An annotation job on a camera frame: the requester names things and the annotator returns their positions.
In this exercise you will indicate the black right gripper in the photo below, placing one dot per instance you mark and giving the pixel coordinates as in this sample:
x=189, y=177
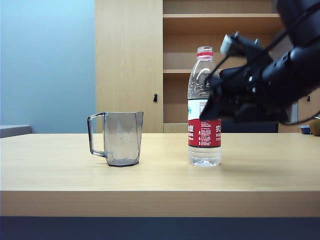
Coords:
x=250, y=92

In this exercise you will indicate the clear water bottle red label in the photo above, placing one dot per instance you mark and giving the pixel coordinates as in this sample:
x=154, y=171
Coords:
x=203, y=147

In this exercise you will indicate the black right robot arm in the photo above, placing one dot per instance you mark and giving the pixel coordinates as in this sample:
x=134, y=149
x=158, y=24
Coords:
x=300, y=62

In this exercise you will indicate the transparent grey plastic mug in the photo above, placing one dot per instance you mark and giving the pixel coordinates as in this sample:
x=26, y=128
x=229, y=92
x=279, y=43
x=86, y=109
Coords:
x=122, y=140

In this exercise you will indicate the black chair back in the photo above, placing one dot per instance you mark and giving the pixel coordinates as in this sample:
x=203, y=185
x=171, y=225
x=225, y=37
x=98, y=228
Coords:
x=250, y=127

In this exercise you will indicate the black cabinet key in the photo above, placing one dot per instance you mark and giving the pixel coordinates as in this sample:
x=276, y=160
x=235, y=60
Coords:
x=155, y=98
x=308, y=98

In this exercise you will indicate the small blue bowl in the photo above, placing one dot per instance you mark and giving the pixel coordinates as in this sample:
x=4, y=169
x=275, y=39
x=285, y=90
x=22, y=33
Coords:
x=305, y=130

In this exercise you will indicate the light wooden shelf cabinet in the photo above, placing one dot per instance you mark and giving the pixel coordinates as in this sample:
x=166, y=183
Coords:
x=125, y=62

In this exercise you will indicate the brown kiwi fruit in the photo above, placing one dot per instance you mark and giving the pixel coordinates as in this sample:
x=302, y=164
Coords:
x=316, y=128

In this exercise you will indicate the grey sofa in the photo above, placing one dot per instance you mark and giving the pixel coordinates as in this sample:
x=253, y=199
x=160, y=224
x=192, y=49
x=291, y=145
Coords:
x=15, y=130

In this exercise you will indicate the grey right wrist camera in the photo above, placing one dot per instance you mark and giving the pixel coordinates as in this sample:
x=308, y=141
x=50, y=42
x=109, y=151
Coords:
x=227, y=44

